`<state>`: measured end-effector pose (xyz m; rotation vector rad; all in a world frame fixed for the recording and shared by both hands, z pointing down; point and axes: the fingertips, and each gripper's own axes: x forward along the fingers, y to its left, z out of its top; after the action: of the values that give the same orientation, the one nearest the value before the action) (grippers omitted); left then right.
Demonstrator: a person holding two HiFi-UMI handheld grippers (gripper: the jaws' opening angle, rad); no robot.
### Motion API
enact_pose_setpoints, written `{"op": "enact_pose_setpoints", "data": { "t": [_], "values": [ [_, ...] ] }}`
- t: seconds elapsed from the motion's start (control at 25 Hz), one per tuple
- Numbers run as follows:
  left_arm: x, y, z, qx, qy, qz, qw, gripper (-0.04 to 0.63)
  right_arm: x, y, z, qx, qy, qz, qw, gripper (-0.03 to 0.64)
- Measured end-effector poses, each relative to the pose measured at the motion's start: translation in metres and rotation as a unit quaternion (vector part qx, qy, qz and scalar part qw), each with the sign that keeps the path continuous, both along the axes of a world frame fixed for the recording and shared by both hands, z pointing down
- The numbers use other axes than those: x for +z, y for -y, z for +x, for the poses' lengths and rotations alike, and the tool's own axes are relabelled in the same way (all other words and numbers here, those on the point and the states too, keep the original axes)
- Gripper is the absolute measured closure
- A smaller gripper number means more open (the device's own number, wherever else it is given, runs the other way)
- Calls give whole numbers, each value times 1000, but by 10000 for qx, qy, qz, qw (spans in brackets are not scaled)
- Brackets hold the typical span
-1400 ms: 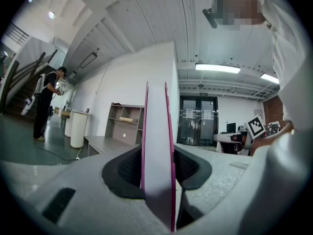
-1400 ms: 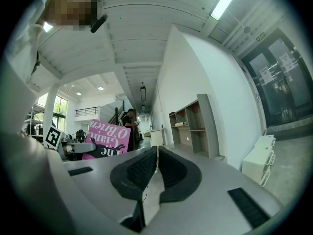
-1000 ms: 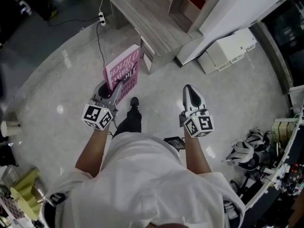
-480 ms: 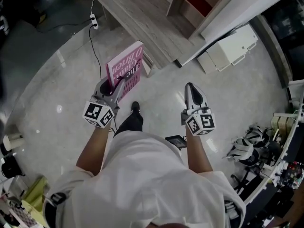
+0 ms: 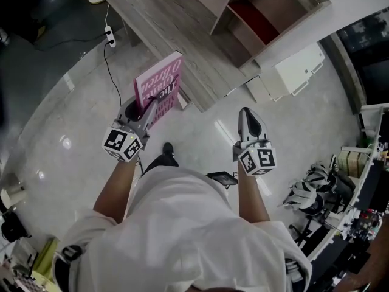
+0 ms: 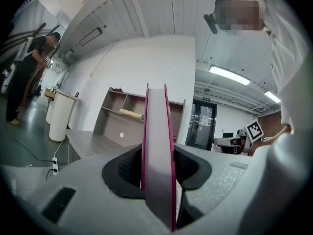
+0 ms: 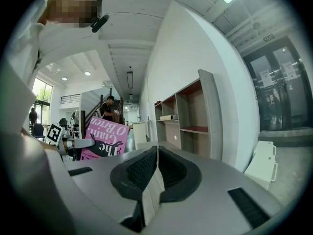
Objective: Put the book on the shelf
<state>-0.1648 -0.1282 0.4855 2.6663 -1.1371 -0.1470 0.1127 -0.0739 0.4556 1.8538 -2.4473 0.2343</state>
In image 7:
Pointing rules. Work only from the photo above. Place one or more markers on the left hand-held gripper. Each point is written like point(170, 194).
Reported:
point(54, 133)

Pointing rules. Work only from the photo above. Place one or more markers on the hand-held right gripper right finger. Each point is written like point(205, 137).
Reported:
point(207, 204)

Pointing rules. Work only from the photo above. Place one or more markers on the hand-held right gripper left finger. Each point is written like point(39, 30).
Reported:
point(102, 192)

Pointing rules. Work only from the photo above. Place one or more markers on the pink cover book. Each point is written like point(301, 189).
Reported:
point(107, 136)

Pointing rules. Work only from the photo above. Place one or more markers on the wooden shelf unit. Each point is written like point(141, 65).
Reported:
point(195, 121)

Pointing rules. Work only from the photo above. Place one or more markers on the wooden staircase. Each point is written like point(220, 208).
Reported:
point(96, 106)

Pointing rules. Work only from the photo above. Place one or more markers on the balcony railing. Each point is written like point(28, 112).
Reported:
point(70, 99)

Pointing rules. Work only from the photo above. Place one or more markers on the blue office chair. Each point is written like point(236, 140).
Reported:
point(38, 131)

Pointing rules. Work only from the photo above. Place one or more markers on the white low cabinet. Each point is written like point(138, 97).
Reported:
point(140, 133)

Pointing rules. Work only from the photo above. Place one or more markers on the large window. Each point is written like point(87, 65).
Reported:
point(42, 93)

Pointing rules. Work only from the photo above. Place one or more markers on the white stacked boxes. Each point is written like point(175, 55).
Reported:
point(262, 165)

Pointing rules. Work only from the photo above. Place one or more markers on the cream paper roll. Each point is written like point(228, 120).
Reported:
point(168, 117)

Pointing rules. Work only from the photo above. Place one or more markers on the person's head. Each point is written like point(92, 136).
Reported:
point(73, 6)

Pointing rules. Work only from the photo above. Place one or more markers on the dark glass double door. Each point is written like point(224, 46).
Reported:
point(281, 87)

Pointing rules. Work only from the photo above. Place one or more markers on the white paper notice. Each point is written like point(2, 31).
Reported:
point(291, 69)
point(265, 77)

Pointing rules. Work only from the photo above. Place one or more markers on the exit sign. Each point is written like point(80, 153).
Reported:
point(269, 37)

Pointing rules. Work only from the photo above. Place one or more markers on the black pendant light frame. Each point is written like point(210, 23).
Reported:
point(129, 79)

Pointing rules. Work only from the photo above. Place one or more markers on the black head-worn camera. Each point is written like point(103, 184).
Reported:
point(99, 23)

